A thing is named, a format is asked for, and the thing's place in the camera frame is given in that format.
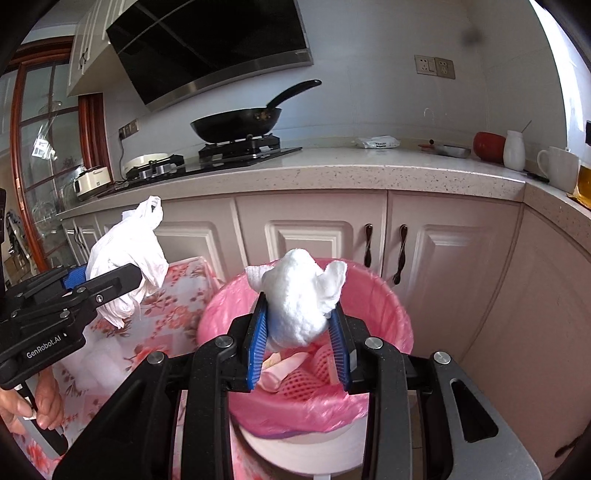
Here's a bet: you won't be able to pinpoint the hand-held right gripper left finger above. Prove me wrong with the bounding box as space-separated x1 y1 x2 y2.
53 293 271 480

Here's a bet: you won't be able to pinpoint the person's left hand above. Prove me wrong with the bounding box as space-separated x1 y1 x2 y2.
0 371 64 437

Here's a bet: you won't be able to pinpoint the white upper cabinet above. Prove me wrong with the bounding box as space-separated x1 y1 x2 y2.
67 0 139 97

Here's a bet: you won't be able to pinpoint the white plastic bag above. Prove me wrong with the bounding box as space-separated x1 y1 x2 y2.
85 196 169 329

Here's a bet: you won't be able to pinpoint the black power cable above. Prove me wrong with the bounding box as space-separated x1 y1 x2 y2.
117 135 129 183

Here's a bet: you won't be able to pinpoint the small pink foam net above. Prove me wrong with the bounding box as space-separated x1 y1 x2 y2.
308 346 337 381

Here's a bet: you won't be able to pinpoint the white foam piece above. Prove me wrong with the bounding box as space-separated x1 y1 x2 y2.
62 344 134 402

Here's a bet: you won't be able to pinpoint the large pink foam net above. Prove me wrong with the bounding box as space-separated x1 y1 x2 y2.
277 371 345 401

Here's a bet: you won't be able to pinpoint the black gas stove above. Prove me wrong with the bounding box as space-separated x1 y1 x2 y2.
124 134 303 181

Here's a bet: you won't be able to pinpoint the white jar with spoon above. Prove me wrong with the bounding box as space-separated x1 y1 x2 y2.
503 121 532 172

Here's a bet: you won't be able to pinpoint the speckled kitchen countertop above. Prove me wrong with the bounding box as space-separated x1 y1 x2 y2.
55 147 591 241

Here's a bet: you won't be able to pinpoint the red bowl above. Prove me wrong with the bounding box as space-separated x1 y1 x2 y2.
473 131 507 163

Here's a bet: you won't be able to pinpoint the bin with pink liner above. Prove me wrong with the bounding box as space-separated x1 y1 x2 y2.
198 259 414 439

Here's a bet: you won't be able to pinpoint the black wok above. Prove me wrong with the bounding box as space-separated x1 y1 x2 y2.
190 79 322 144

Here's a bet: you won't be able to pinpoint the grey metal dish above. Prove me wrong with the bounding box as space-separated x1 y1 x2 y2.
434 143 472 158

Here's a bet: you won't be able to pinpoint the white kitchen base cabinets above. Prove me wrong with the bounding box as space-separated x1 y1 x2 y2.
60 191 591 467

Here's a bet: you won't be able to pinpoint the cream wrapper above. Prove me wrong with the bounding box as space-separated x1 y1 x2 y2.
261 352 309 393

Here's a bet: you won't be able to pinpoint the white mug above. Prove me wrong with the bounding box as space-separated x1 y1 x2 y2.
536 146 580 192

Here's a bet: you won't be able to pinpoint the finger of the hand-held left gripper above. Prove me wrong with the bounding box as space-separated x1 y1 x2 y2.
68 263 144 325
8 265 89 302

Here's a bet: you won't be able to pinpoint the white trash bin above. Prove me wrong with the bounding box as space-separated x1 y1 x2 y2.
238 413 372 476

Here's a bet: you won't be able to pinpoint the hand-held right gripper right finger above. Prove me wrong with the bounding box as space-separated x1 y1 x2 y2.
329 302 541 480

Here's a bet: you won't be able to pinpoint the black range hood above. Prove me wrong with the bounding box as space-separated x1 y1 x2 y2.
105 0 314 112

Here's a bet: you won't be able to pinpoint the oil bottle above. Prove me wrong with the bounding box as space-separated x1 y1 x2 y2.
573 164 591 199

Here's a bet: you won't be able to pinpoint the white rice cooker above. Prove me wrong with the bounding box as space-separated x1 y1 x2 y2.
73 165 114 200

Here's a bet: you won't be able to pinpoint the white plastic packet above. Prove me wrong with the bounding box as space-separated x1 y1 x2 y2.
355 135 399 150

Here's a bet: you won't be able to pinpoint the bright window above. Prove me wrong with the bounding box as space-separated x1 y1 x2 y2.
531 0 591 139

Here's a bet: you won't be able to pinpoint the white tissue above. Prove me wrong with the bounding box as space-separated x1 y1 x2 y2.
245 248 348 348

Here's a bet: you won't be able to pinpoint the wooden glass sliding door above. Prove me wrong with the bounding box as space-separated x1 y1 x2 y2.
0 39 105 278

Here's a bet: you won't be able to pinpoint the pink floral tablecloth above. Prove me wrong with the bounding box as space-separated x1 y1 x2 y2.
0 256 222 480

